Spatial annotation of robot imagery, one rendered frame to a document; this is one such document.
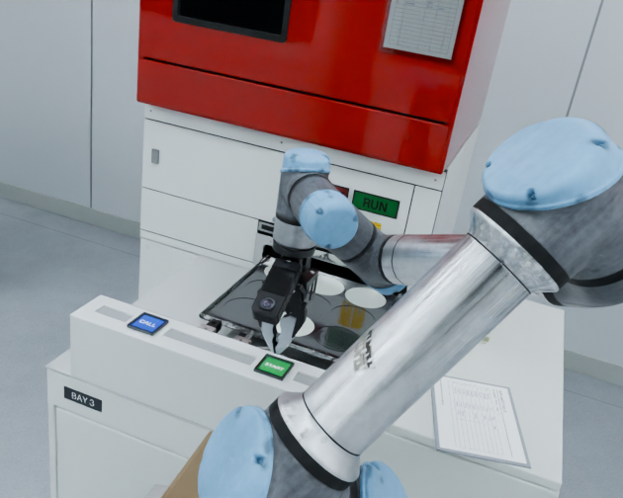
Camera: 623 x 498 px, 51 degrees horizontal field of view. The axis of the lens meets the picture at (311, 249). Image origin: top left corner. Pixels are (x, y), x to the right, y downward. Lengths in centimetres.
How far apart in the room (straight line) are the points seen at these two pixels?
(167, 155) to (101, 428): 77
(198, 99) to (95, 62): 214
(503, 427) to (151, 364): 63
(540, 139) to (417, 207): 96
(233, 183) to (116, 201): 222
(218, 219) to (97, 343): 63
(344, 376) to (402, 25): 97
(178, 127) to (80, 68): 211
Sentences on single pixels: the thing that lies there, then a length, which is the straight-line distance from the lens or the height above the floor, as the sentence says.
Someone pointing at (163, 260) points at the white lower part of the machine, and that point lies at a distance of 194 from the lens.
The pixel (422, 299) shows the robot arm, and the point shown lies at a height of 135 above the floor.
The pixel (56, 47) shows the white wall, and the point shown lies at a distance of 394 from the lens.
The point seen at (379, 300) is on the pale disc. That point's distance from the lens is 159.
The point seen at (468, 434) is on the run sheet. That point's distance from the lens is 113.
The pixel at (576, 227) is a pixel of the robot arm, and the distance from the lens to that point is 63.
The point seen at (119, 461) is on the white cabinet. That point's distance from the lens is 144.
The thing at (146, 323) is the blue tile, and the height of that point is 96.
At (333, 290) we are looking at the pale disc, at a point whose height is 90.
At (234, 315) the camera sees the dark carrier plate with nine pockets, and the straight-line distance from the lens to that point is 144.
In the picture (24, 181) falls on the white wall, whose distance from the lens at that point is 432.
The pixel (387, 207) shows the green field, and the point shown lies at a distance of 161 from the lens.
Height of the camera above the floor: 164
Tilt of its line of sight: 24 degrees down
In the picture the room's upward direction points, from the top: 9 degrees clockwise
